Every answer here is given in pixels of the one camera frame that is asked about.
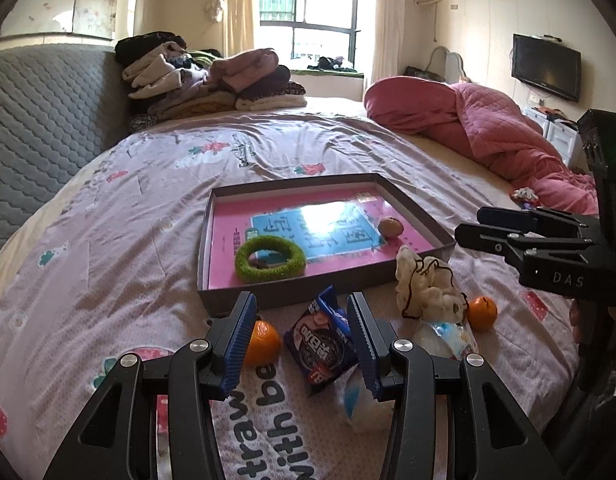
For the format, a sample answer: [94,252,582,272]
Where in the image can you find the grey box lid pink inside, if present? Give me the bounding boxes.
[197,172,457,317]

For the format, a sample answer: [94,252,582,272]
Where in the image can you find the crinkly printed plastic packet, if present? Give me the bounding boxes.
[510,186,538,209]

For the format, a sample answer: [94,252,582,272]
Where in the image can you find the window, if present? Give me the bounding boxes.
[255,0,379,73]

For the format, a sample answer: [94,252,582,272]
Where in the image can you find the blue cookie packet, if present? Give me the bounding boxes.
[284,285,361,398]

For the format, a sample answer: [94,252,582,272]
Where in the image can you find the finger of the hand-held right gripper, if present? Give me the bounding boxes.
[476,206,599,234]
[455,224,597,267]

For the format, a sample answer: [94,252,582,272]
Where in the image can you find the white snack packet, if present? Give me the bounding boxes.
[340,365,396,433]

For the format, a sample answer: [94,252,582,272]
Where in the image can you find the white drawer cabinet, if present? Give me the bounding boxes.
[525,105,583,166]

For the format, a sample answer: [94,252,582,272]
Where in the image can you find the person's right hand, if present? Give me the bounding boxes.
[569,301,616,343]

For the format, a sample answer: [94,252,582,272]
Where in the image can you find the cream curtain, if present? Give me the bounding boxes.
[223,0,259,56]
[370,0,413,91]

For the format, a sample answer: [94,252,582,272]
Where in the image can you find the grey quilted headboard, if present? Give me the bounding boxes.
[0,42,134,271]

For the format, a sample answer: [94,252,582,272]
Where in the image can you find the black flat television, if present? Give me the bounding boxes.
[511,33,582,103]

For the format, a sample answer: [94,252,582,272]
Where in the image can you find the pink quilt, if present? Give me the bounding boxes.
[363,76,601,216]

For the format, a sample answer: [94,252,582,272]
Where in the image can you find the strawberry print bed sheet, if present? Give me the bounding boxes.
[0,95,603,480]

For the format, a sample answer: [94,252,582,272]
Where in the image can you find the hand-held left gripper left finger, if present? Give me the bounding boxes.
[42,291,259,480]

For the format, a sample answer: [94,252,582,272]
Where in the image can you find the cream plush toy black cord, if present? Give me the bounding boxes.
[395,245,468,322]

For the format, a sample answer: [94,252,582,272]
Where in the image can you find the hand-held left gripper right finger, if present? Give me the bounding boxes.
[347,291,571,480]

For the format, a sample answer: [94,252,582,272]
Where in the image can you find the pile of folded clothes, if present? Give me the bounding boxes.
[114,31,309,133]

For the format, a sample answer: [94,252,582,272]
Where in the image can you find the orange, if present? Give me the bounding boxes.
[242,320,282,367]
[465,296,498,332]

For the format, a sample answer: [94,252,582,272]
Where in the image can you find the dark clothes on windowsill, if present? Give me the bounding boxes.
[308,56,359,73]

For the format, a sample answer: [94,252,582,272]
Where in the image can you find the clear plastic packet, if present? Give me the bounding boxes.
[413,319,478,361]

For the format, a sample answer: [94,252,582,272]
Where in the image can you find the green knitted ring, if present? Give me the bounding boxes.
[234,235,307,283]

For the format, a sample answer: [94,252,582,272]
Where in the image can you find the black bag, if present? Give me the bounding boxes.
[404,65,446,81]

